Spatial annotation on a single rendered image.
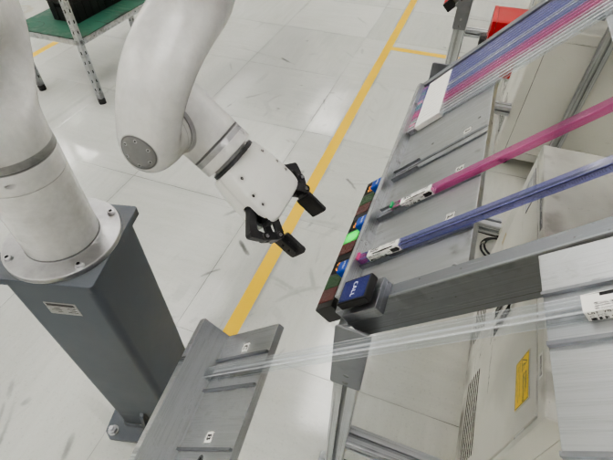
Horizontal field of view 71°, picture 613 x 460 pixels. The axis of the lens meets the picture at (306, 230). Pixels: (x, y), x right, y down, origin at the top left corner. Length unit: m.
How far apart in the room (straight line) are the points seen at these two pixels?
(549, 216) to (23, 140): 0.93
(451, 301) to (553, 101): 1.56
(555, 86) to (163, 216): 1.64
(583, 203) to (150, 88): 0.89
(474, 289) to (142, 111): 0.41
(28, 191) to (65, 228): 0.09
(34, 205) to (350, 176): 1.47
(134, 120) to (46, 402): 1.14
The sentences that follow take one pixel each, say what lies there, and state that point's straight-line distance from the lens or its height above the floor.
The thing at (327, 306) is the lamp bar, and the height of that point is 0.66.
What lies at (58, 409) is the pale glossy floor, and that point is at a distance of 1.51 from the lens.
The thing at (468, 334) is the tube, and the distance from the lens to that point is 0.35.
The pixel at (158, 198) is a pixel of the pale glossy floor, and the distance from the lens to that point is 1.94.
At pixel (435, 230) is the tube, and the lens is 0.59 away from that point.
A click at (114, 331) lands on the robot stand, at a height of 0.54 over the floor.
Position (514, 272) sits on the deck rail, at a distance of 0.49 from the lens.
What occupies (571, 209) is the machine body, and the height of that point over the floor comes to 0.62.
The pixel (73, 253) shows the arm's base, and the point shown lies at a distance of 0.79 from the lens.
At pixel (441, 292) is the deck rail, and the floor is 0.83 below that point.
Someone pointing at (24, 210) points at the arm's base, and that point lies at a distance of 0.72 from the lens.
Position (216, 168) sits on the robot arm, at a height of 0.88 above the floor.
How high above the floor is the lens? 1.25
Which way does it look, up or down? 47 degrees down
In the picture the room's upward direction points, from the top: straight up
